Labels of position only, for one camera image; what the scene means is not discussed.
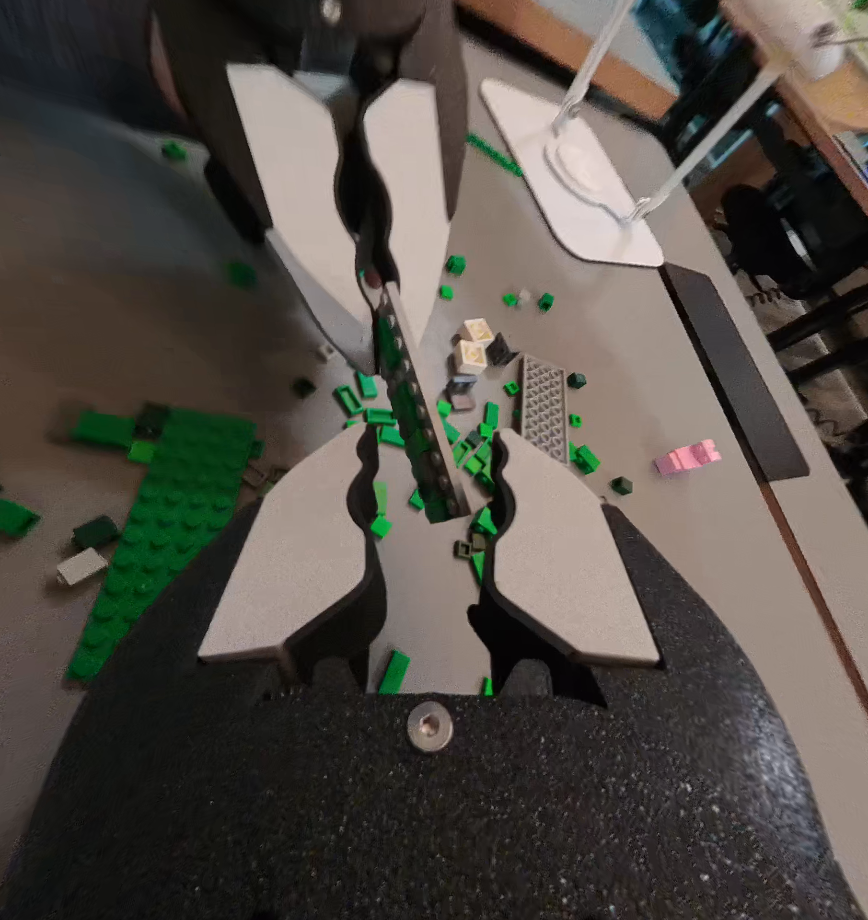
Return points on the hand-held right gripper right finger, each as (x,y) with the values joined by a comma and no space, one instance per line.
(570,575)

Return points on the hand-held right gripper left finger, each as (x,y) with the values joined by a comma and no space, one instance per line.
(290,568)

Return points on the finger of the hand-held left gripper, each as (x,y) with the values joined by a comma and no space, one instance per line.
(416,180)
(297,180)

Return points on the grey brick plate green tiles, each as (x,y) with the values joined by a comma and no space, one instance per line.
(423,431)

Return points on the person's left forearm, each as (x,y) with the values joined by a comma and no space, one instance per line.
(45,43)

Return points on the wooden desk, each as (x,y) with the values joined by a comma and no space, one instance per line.
(570,50)
(836,144)

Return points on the grey desk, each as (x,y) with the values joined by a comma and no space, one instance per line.
(656,345)

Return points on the long green brick plate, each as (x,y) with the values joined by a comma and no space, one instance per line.
(495,154)

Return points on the dark green cube brick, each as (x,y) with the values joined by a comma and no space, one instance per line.
(621,485)

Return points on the large green baseplate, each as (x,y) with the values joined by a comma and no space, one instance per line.
(182,489)

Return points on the white brick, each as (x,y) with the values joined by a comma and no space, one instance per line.
(470,356)
(477,330)

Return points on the pink brick pig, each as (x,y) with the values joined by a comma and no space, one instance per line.
(689,458)

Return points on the plain grey brick plate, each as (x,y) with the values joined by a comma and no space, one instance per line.
(545,410)

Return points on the white book stand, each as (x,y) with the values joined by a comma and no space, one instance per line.
(592,208)

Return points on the small black studded brick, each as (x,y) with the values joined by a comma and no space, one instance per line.
(502,349)

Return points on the light grey brick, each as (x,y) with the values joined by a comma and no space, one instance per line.
(81,568)

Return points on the dark grey brick plate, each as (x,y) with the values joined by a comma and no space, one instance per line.
(462,392)

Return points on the pile of loose green bricks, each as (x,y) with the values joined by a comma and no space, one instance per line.
(103,429)

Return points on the black office chair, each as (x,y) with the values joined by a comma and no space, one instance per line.
(771,230)

